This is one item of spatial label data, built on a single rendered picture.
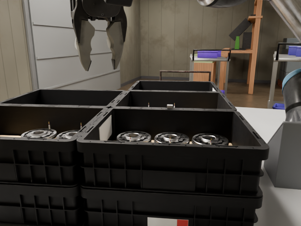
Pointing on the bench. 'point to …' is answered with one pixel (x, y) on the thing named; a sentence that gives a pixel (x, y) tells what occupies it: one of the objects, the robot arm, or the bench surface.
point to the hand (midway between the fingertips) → (102, 64)
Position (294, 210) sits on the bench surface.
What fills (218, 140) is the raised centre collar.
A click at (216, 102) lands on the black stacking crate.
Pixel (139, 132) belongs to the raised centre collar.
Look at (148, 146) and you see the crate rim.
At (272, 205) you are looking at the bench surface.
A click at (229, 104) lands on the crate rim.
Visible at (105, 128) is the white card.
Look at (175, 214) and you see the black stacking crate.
